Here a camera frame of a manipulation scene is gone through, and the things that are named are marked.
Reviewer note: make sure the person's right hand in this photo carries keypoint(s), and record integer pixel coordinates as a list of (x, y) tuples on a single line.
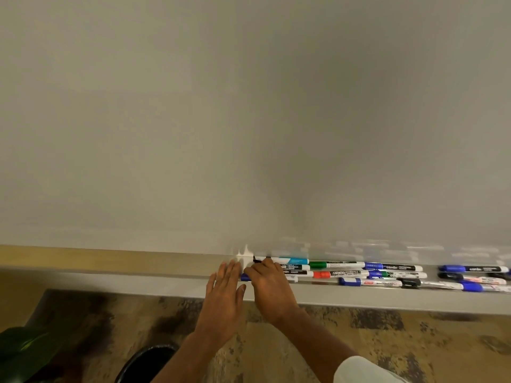
[(273, 291)]

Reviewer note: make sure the person's left hand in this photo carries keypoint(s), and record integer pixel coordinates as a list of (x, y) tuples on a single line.
[(219, 307)]

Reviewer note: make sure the person's left little finger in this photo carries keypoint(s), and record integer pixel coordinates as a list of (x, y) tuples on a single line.
[(210, 285)]

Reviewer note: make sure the person's right fingers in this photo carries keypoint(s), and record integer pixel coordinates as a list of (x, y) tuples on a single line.
[(263, 269)]

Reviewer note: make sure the person's left thumb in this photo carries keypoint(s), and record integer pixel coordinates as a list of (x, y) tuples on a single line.
[(241, 295)]

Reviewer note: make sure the blue capped whiteboard pen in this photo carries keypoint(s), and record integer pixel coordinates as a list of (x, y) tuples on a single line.
[(244, 278)]

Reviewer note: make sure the person's right forearm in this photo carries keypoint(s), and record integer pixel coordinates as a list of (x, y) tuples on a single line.
[(315, 347)]

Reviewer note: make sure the person's left forearm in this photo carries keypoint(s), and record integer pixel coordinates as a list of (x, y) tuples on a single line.
[(179, 362)]

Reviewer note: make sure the row of assorted markers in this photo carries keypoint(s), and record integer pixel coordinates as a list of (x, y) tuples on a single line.
[(347, 264)]

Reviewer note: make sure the grey marker tray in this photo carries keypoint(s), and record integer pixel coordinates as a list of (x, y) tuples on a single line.
[(359, 301)]

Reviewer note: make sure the black round bin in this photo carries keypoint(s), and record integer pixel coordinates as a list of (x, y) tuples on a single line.
[(147, 364)]

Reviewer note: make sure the white shirt sleeve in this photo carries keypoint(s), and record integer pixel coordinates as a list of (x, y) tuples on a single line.
[(367, 372)]

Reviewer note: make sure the white whiteboard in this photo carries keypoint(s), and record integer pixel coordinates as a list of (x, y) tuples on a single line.
[(239, 115)]

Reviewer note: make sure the green plant leaf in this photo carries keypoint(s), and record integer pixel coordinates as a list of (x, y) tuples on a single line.
[(24, 351)]

